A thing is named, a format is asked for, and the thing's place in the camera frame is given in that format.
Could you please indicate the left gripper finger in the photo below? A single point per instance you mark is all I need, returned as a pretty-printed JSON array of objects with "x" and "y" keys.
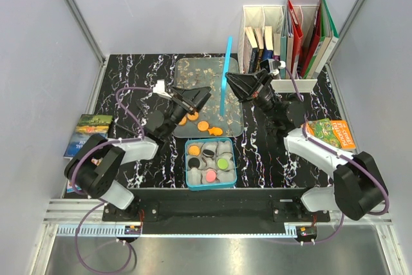
[
  {"x": 181, "y": 93},
  {"x": 199, "y": 97}
]

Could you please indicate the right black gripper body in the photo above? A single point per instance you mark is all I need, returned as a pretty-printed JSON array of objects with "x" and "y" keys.
[{"x": 264, "y": 95}]

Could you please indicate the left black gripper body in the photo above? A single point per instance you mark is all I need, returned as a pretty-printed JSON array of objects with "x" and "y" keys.
[{"x": 181, "y": 107}]

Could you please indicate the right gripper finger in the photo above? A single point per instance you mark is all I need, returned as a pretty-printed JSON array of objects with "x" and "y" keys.
[
  {"x": 245, "y": 79},
  {"x": 243, "y": 88}
]

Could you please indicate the orange round cookie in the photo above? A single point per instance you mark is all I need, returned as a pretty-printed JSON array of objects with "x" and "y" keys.
[
  {"x": 194, "y": 150},
  {"x": 203, "y": 126},
  {"x": 193, "y": 117},
  {"x": 183, "y": 121}
]

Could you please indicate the green round cookie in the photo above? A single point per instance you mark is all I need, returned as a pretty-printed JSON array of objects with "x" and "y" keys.
[{"x": 222, "y": 164}]

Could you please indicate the pink round cookie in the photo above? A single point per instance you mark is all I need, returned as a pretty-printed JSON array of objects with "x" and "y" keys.
[{"x": 210, "y": 176}]

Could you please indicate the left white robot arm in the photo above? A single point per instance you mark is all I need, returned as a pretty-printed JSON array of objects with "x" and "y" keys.
[{"x": 93, "y": 170}]

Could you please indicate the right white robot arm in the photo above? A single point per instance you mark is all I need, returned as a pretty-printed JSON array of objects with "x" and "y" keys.
[{"x": 358, "y": 188}]

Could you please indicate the floral glass tray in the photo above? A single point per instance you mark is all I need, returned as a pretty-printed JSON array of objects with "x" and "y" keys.
[{"x": 200, "y": 72}]

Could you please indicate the blue paperback book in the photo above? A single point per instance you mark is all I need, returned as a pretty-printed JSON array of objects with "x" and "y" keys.
[{"x": 268, "y": 44}]

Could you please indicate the orange fish cookie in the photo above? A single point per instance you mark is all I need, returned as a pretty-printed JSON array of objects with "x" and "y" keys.
[{"x": 215, "y": 131}]

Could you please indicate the teal folder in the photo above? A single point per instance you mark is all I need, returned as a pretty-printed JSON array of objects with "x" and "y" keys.
[{"x": 284, "y": 35}]

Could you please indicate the purple paperback book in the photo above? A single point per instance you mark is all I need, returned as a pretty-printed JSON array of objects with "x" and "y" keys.
[{"x": 277, "y": 46}]

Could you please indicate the white book organizer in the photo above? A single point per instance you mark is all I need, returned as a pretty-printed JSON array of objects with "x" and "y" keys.
[{"x": 272, "y": 15}]

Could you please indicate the red folder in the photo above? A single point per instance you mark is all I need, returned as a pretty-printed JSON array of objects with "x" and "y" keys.
[{"x": 296, "y": 37}]

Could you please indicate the teal cookie tin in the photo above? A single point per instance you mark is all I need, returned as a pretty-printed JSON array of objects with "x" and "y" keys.
[{"x": 195, "y": 178}]

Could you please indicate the orange treehouse book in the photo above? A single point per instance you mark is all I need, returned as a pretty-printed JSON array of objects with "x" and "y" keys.
[{"x": 334, "y": 132}]

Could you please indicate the green folder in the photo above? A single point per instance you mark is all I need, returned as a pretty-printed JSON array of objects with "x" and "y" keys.
[{"x": 320, "y": 41}]

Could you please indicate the book under Animal Farm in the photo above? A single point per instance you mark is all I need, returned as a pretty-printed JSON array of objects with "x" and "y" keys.
[{"x": 70, "y": 188}]

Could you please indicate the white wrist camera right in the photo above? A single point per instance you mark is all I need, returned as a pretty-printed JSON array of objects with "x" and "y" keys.
[{"x": 275, "y": 67}]

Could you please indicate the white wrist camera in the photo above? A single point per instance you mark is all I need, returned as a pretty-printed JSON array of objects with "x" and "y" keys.
[
  {"x": 160, "y": 90},
  {"x": 275, "y": 67}
]

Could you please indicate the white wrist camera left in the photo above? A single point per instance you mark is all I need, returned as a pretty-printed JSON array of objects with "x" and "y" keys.
[{"x": 160, "y": 90}]

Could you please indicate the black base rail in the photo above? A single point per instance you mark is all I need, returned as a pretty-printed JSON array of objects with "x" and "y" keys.
[{"x": 263, "y": 212}]

